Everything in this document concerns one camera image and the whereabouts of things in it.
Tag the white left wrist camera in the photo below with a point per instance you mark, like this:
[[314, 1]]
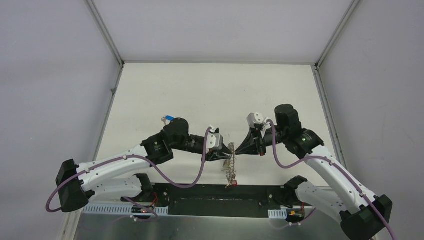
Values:
[[214, 141]]

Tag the left white cable duct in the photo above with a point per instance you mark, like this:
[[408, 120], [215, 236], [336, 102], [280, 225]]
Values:
[[123, 209]]

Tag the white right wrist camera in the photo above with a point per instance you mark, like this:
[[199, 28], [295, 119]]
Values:
[[255, 118]]

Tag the white cable duct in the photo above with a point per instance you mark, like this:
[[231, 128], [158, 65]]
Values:
[[123, 209], [277, 213]]

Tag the black mounting base plate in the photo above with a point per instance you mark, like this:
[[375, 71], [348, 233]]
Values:
[[212, 200]]

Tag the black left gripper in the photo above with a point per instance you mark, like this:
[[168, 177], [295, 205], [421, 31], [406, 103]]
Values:
[[208, 153]]

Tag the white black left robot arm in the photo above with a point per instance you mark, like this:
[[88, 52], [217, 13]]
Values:
[[79, 183]]

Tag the right white cable duct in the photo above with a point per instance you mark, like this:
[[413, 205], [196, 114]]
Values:
[[277, 213]]

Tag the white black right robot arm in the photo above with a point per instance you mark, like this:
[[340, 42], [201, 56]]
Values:
[[360, 213]]

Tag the blue tag key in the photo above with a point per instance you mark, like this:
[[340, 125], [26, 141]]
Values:
[[167, 119]]

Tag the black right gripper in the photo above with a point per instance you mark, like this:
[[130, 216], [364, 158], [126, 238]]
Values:
[[250, 145]]

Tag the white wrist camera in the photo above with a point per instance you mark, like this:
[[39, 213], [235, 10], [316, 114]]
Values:
[[214, 141], [255, 118]]

